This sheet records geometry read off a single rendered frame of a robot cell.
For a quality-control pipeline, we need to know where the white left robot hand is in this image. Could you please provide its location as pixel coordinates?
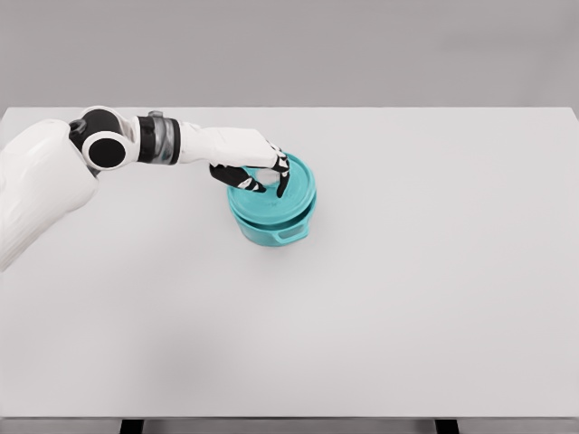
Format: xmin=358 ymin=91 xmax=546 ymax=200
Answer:
xmin=208 ymin=127 xmax=292 ymax=199

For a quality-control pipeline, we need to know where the teal pot lid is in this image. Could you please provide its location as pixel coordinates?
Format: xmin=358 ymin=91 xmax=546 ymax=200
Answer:
xmin=227 ymin=152 xmax=318 ymax=226

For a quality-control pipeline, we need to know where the teal pot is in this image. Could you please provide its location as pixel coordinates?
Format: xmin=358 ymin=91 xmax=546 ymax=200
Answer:
xmin=228 ymin=189 xmax=318 ymax=248

